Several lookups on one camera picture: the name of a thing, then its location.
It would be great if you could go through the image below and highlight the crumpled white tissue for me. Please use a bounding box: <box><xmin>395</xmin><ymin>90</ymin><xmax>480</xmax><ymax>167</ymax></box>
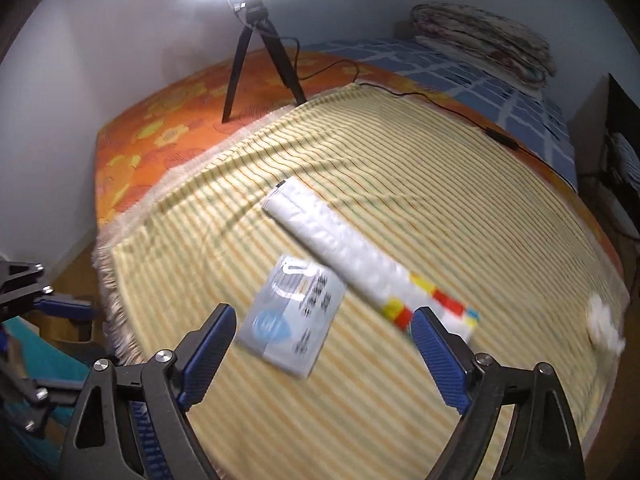
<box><xmin>586</xmin><ymin>294</ymin><xmax>627</xmax><ymax>356</ymax></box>

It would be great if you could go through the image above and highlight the black tripod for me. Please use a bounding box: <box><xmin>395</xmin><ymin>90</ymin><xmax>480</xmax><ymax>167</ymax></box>
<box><xmin>221</xmin><ymin>0</ymin><xmax>307</xmax><ymax>123</ymax></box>

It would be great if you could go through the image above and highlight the yellow striped cloth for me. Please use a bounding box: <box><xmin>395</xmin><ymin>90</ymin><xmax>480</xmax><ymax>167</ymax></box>
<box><xmin>112</xmin><ymin>85</ymin><xmax>631</xmax><ymax>480</ymax></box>

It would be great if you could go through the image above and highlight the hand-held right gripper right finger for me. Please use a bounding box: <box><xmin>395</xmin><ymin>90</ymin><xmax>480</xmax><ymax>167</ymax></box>
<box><xmin>410</xmin><ymin>307</ymin><xmax>586</xmax><ymax>480</ymax></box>

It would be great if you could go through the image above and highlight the face mask packet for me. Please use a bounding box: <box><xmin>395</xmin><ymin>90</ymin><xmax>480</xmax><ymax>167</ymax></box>
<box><xmin>235</xmin><ymin>254</ymin><xmax>348</xmax><ymax>380</ymax></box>

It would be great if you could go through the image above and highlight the orange floral bedsheet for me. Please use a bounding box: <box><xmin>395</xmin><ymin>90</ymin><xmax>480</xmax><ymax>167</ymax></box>
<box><xmin>95</xmin><ymin>47</ymin><xmax>626</xmax><ymax>281</ymax></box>

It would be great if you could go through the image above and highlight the white packet with colourful end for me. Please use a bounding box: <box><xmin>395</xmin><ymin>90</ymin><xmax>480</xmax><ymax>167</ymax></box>
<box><xmin>261</xmin><ymin>179</ymin><xmax>481</xmax><ymax>346</ymax></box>

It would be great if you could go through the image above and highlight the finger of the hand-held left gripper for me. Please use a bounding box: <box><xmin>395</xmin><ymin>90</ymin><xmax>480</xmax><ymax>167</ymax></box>
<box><xmin>0</xmin><ymin>259</ymin><xmax>98</xmax><ymax>322</ymax></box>
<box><xmin>0</xmin><ymin>357</ymin><xmax>53</xmax><ymax>433</ymax></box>

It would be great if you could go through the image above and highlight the black power cable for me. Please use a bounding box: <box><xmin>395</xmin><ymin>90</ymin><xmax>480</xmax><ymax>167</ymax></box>
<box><xmin>280</xmin><ymin>35</ymin><xmax>581</xmax><ymax>183</ymax></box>

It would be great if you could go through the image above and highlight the fringed woven mat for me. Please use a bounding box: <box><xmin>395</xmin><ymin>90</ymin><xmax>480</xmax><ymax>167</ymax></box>
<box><xmin>91</xmin><ymin>105</ymin><xmax>301</xmax><ymax>367</ymax></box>

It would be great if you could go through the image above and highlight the blue checked bedsheet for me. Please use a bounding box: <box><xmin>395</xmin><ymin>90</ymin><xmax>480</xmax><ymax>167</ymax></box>
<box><xmin>300</xmin><ymin>37</ymin><xmax>580</xmax><ymax>193</ymax></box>

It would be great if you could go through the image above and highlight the folded floral quilt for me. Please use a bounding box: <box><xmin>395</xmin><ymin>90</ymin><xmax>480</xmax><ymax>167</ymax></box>
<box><xmin>409</xmin><ymin>2</ymin><xmax>557</xmax><ymax>83</ymax></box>

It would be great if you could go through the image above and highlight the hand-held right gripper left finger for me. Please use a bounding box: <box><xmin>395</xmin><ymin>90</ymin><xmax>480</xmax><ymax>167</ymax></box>
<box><xmin>59</xmin><ymin>304</ymin><xmax>237</xmax><ymax>480</ymax></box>

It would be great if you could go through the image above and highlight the teal cloth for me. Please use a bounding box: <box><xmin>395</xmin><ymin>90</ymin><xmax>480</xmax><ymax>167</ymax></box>
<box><xmin>0</xmin><ymin>317</ymin><xmax>98</xmax><ymax>441</ymax></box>

